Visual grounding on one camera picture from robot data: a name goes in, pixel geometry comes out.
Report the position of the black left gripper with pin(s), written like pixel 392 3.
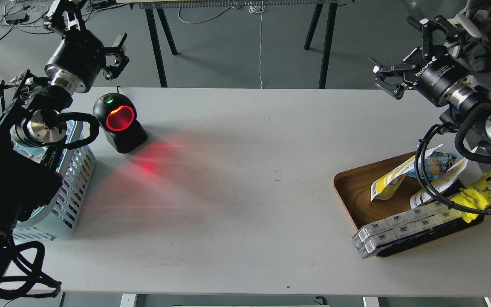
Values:
pixel 80 53

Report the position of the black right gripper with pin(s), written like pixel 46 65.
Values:
pixel 434 71

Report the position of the yellow white snack pouch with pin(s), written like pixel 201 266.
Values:
pixel 441 184
pixel 385 187

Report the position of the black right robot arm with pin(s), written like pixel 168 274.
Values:
pixel 471 124

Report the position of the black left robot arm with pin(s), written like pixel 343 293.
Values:
pixel 35 130

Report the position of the blue snack bag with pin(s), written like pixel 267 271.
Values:
pixel 437 163

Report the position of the yellow cartoon snack bag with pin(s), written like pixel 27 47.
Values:
pixel 477 195

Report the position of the long silver snack box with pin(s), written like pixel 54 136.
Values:
pixel 404 224
pixel 410 242

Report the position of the light blue plastic basket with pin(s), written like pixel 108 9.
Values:
pixel 66 183

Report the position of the black power adapter on floor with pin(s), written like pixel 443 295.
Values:
pixel 16 18

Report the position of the black barcode scanner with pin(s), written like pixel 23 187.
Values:
pixel 117 116

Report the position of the black table legs behind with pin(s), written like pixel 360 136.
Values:
pixel 284 47

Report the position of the brown wooden tray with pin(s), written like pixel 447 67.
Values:
pixel 390 212

